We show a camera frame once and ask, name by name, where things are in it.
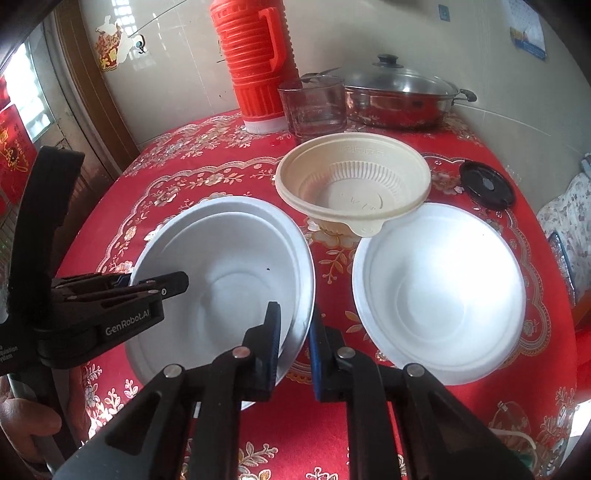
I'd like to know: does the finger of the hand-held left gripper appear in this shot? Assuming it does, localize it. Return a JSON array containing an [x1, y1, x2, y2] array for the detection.
[[52, 272, 133, 291], [53, 271, 190, 303]]

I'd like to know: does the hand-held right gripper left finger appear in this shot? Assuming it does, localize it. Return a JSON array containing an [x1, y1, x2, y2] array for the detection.
[[55, 301, 283, 480]]

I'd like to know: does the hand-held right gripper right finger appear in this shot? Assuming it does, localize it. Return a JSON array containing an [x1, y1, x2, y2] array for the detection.
[[308, 318, 536, 480]]

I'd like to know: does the large white foam bowl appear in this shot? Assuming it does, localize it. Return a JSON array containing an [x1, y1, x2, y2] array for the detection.
[[124, 196, 317, 411]]

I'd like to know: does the small white foam bowl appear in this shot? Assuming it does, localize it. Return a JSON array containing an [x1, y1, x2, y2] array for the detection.
[[352, 202, 527, 386]]

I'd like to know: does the beige plastic bowl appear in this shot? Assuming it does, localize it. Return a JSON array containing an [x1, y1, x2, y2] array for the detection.
[[276, 133, 432, 238]]

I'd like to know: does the person's left hand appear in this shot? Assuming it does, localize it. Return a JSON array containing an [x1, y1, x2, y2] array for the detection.
[[0, 398, 63, 463]]

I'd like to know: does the row of red paper banners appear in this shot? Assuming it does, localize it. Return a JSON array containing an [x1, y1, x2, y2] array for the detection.
[[0, 104, 38, 200]]

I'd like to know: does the red floral tablecloth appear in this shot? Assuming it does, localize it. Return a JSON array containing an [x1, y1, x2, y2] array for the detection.
[[55, 108, 583, 480]]

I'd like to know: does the brown metal door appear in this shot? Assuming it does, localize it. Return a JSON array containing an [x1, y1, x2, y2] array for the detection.
[[0, 25, 63, 232]]

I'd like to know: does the clear drinking glass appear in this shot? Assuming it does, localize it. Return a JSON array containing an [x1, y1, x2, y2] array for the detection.
[[277, 76, 347, 145]]

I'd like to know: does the red plastic thermos flask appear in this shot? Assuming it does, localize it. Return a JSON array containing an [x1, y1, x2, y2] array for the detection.
[[210, 0, 302, 136]]

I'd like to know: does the black round lid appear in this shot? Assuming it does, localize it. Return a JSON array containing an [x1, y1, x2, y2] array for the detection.
[[459, 160, 515, 211]]

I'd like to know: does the stainless steel pot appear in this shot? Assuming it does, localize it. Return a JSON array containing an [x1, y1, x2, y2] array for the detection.
[[344, 85, 478, 130]]

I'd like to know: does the brown wooden door frame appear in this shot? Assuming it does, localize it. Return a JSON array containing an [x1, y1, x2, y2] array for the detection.
[[51, 0, 140, 182]]

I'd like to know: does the red gold wall decal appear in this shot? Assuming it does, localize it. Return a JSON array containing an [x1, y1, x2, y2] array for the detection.
[[95, 16, 135, 73]]

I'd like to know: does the white cable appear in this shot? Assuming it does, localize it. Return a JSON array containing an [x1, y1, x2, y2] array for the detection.
[[498, 401, 537, 450]]

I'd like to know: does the wall calendar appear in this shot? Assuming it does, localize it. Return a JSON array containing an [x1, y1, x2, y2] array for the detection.
[[508, 0, 548, 61]]

